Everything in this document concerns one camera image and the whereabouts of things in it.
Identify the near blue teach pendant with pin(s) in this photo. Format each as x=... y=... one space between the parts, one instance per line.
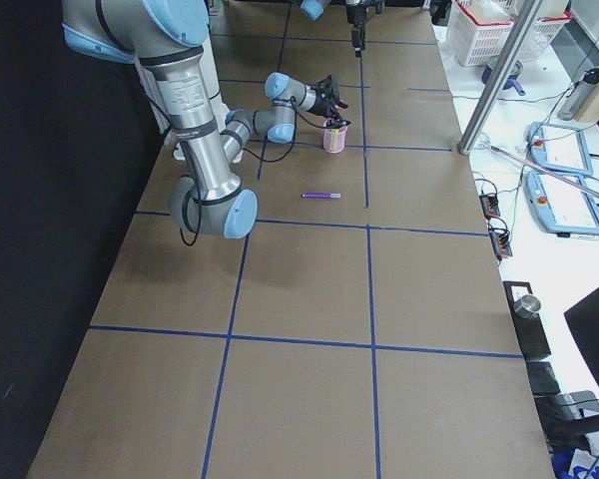
x=559 y=208

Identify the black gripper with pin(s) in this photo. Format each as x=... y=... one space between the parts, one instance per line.
x=323 y=104
x=354 y=14

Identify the black power strip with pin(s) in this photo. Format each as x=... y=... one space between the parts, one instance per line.
x=490 y=205
x=500 y=241

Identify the black box on side table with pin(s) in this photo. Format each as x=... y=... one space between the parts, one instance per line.
x=528 y=326

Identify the black power strip far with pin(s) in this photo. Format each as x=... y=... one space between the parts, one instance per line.
x=490 y=205

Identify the steel cup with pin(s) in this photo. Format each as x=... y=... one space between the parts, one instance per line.
x=526 y=306

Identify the aluminium frame post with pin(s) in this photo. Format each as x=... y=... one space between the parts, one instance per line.
x=508 y=56

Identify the blue teach pendant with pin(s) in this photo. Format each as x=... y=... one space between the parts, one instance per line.
x=559 y=208
x=559 y=148

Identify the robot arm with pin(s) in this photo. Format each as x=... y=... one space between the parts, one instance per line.
x=313 y=9
x=167 y=38

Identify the black power strip near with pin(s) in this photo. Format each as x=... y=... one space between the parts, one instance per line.
x=500 y=241

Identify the far blue teach pendant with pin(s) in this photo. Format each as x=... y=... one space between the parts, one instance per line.
x=559 y=148

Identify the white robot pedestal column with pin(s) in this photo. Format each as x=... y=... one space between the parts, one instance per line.
x=217 y=100

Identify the grey water bottle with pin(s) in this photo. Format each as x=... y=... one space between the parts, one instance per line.
x=579 y=95

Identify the white red plastic basket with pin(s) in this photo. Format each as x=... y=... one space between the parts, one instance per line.
x=473 y=43

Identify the purple highlighter pen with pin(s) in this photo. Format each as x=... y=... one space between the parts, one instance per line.
x=321 y=195

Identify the pink mesh pen holder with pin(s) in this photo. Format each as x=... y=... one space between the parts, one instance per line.
x=333 y=144

